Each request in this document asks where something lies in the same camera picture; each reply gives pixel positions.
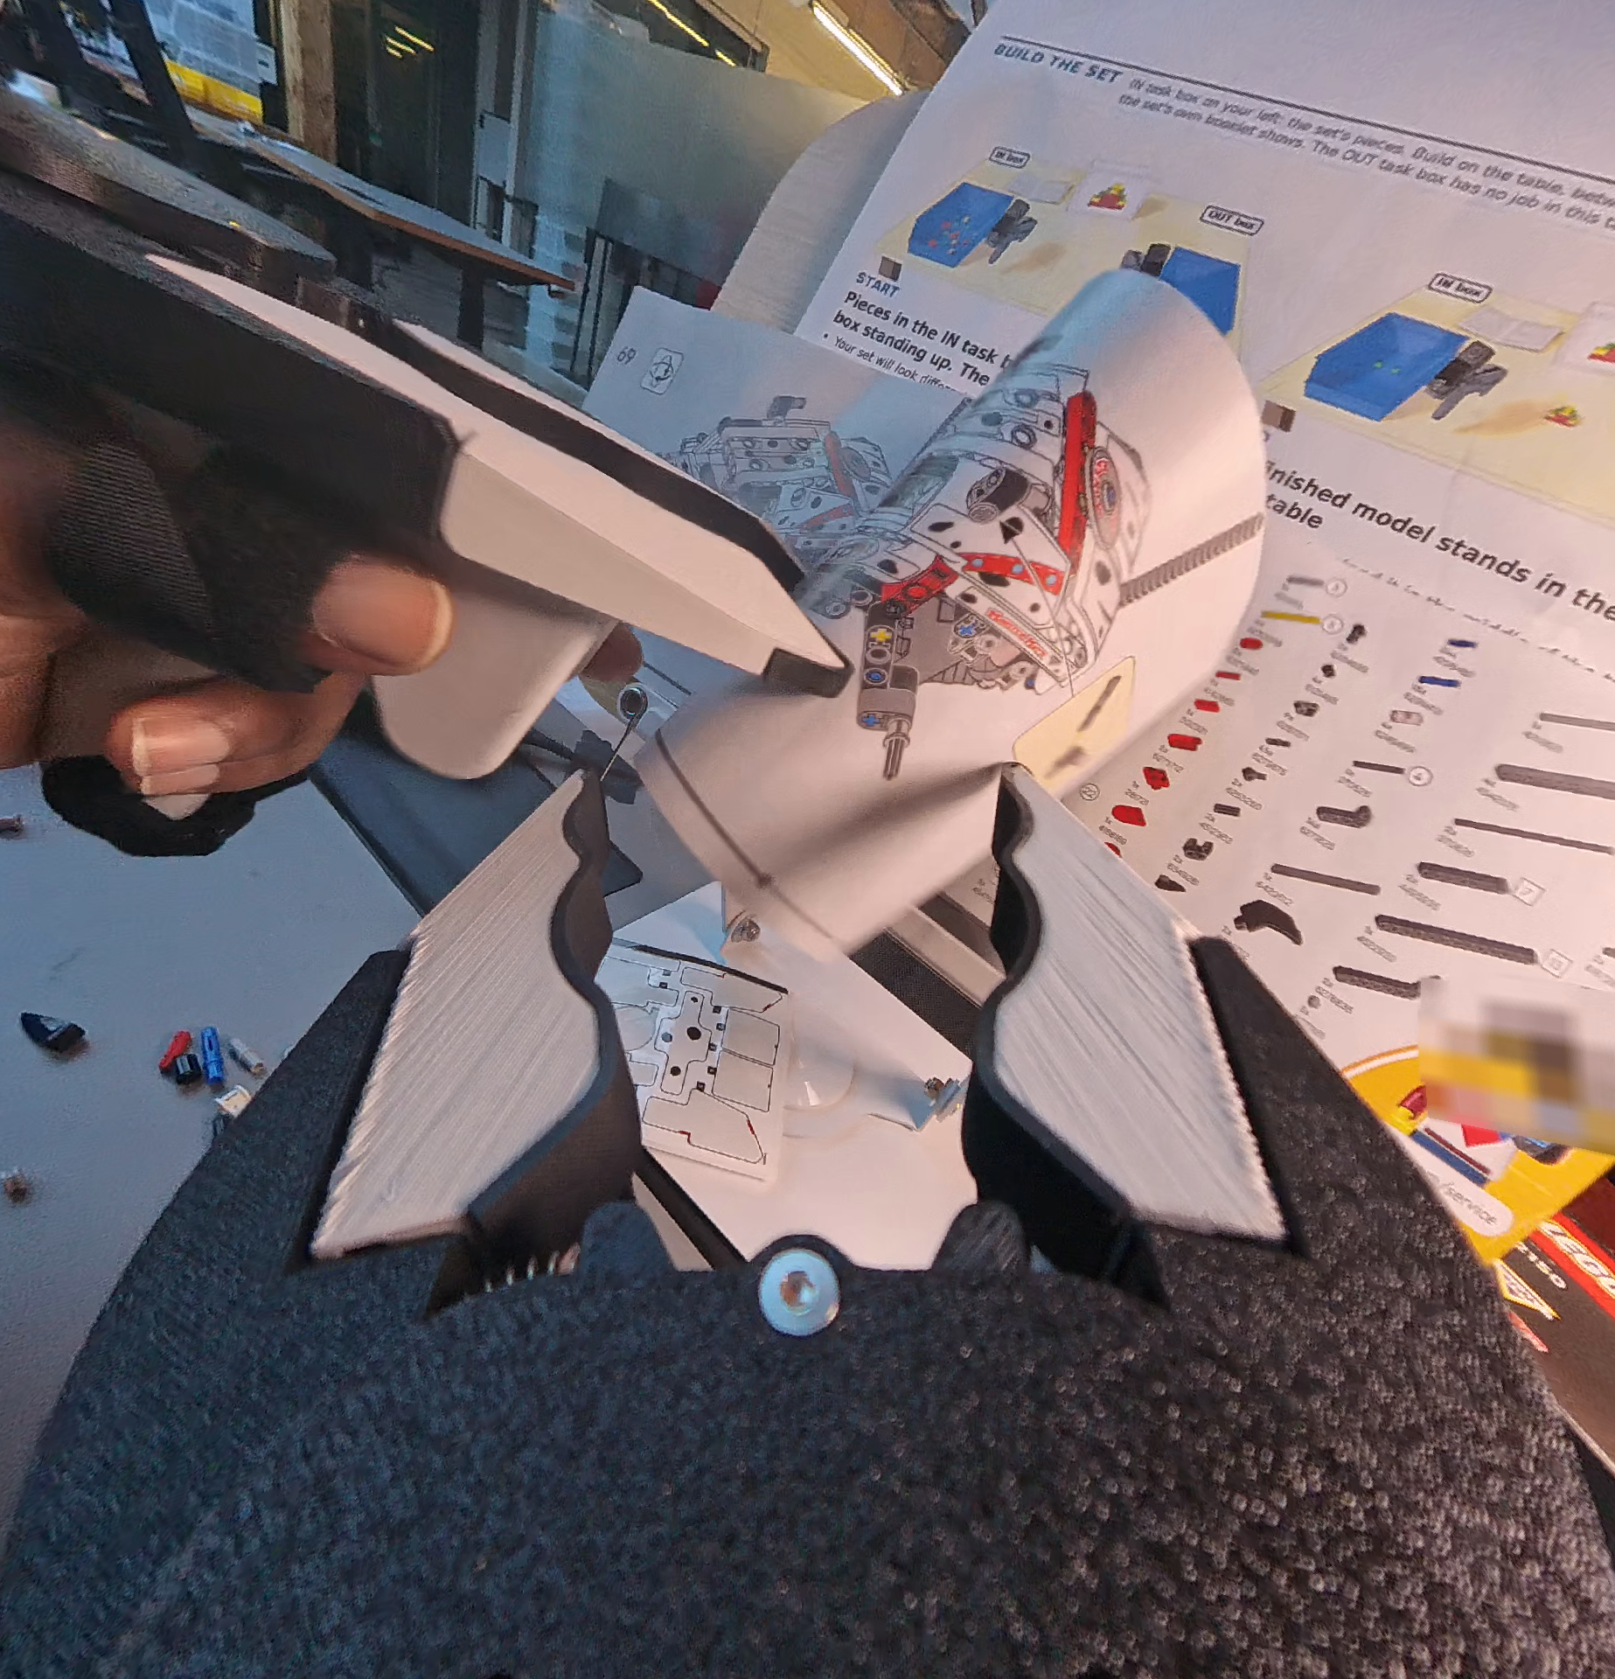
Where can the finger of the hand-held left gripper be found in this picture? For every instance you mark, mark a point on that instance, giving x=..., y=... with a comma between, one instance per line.
x=595, y=549
x=519, y=392

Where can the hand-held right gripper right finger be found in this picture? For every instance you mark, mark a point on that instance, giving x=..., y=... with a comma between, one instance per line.
x=1122, y=1039

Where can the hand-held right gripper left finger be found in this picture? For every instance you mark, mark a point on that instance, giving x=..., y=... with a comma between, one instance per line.
x=467, y=1039

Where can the lego instruction booklet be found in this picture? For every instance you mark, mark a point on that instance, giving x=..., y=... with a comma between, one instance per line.
x=1147, y=392

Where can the white lego connector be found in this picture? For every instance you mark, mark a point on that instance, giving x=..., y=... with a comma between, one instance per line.
x=234, y=1100

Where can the blue lego pin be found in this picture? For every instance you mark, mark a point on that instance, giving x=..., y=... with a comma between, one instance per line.
x=212, y=1053

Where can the small red black lego piece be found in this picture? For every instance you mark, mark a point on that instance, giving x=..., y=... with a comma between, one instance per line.
x=174, y=1053

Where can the black lego tooth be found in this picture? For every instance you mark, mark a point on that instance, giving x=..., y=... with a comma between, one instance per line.
x=55, y=1034

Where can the lego set box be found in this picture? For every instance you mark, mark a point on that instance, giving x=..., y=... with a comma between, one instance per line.
x=1597, y=1314

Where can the person's left hand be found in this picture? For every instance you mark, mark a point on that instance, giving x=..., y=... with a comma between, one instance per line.
x=6, y=681

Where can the white sticker sheet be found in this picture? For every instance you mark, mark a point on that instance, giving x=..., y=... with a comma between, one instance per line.
x=701, y=1063

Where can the white booklet stand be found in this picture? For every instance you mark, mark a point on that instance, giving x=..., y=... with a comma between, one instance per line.
x=873, y=1118

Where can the printed task sheet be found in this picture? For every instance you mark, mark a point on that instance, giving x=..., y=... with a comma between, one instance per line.
x=1147, y=132

